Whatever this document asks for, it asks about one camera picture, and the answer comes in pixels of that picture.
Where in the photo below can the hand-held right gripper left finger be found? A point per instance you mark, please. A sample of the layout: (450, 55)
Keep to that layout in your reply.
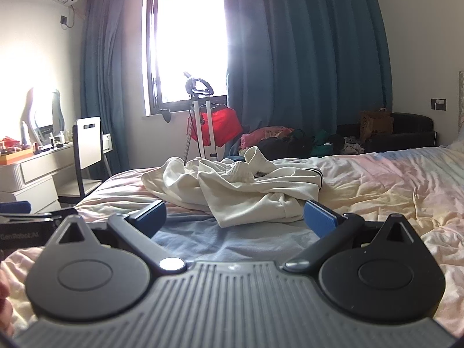
(150, 217)

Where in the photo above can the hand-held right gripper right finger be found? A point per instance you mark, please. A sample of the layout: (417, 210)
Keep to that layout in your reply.
(319, 219)

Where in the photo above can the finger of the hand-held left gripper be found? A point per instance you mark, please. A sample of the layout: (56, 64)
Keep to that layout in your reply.
(14, 206)

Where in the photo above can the cream pants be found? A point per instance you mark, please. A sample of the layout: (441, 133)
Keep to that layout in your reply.
(239, 199)

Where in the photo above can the pile of colourful clothes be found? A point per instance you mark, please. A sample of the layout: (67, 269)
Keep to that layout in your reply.
(282, 141)

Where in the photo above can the person's left hand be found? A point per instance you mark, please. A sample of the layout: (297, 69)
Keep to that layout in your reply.
(4, 308)

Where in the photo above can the white dressing table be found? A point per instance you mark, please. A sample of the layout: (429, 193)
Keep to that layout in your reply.
(32, 174)

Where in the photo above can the orange box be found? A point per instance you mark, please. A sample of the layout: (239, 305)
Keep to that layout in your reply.
(16, 156)

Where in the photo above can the cream jacket with dark stripe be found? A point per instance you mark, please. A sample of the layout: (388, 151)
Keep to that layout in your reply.
(290, 177)

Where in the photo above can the pink and yellow quilted bed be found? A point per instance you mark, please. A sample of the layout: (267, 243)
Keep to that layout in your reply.
(380, 195)

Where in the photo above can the clear bottle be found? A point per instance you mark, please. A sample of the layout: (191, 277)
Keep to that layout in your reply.
(24, 134)

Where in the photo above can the black and white chair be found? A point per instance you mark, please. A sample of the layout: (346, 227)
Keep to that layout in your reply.
(89, 145)

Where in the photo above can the wavy mirror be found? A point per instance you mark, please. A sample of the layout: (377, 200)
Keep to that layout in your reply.
(43, 112)

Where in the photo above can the brown cardboard box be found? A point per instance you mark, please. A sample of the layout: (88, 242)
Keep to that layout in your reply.
(375, 125)

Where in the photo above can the garment steamer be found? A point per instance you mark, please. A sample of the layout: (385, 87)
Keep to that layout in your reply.
(198, 116)

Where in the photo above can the red bag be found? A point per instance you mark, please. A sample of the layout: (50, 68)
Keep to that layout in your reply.
(224, 125)

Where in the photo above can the black sofa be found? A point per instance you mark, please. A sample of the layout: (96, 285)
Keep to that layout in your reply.
(413, 127)

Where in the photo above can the narrow blue curtain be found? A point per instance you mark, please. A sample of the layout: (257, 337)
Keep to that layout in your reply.
(112, 79)

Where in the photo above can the wide blue curtain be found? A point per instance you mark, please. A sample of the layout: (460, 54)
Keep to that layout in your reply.
(308, 61)

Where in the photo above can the window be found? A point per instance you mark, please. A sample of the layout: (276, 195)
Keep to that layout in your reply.
(188, 43)

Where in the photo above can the patterned headboard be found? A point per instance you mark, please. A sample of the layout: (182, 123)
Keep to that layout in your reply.
(461, 108)

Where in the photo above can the dark wall socket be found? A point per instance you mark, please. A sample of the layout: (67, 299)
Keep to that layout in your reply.
(438, 104)

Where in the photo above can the black wall plug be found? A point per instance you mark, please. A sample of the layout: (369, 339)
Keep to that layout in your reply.
(64, 21)

